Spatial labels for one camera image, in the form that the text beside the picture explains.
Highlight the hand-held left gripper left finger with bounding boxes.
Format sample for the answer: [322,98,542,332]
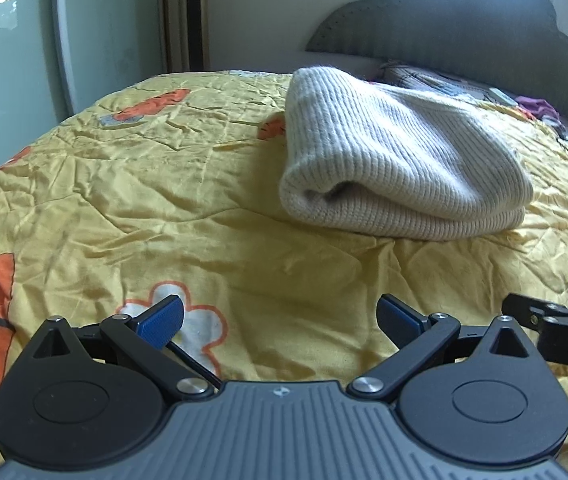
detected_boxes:
[28,294,216,402]

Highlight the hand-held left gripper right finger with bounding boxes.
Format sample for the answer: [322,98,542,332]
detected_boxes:
[347,293,545,403]

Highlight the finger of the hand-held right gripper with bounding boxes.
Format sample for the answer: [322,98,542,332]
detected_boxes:
[501,292,565,330]

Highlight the white knit sweater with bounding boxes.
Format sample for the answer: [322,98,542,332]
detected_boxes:
[279,65,535,242]

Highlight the yellow printed quilt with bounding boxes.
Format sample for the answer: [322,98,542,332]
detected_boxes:
[0,70,568,480]

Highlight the purple cloth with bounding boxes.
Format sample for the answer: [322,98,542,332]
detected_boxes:
[516,96,563,124]

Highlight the patterned pillow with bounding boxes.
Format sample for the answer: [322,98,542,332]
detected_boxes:
[381,60,520,107]

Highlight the grey padded headboard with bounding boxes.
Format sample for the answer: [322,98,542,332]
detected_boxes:
[305,0,568,124]

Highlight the frosted glass wardrobe doors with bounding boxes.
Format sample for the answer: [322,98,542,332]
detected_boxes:
[0,0,166,196]

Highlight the gold tower air conditioner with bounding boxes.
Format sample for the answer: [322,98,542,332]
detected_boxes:
[163,0,211,74]

